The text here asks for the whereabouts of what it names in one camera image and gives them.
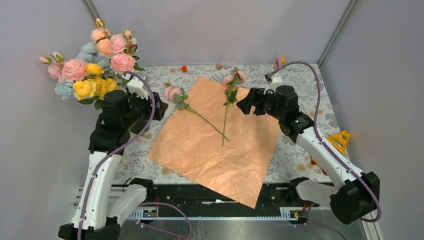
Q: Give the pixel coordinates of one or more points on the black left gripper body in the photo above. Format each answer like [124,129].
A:
[140,108]

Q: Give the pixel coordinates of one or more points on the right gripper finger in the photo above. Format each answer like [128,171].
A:
[246,104]
[255,96]

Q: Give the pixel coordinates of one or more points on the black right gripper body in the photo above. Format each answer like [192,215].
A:
[269,106]

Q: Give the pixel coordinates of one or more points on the yellow rose stem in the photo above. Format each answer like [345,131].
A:
[95,86]

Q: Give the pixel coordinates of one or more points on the orange wrapping paper sheet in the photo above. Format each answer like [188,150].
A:
[218,147]

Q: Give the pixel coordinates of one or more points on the large pink rose stem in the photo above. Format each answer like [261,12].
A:
[66,71]

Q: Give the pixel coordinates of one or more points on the blue rose stem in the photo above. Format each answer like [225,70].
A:
[89,54]

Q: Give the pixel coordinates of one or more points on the peach rose stem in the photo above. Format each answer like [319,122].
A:
[100,36]

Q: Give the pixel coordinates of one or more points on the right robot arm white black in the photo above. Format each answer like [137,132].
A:
[354,193]

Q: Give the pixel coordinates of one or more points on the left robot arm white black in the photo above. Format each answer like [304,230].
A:
[122,114]

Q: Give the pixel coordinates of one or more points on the pink rose stem in vase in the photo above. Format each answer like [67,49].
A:
[65,90]

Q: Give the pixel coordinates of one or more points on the pink green stacked toy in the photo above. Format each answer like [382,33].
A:
[280,61]

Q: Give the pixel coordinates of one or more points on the small red block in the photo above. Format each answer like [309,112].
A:
[184,69]

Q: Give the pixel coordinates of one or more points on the yellow plastic toy piece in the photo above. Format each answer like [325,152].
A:
[339,141]

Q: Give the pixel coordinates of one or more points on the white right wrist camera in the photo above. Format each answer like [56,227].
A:
[274,81]

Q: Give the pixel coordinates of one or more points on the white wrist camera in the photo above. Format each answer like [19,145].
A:
[135,85]
[274,81]

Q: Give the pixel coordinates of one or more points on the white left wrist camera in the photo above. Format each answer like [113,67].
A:
[135,85]

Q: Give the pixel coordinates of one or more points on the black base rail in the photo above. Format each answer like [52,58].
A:
[197,201]

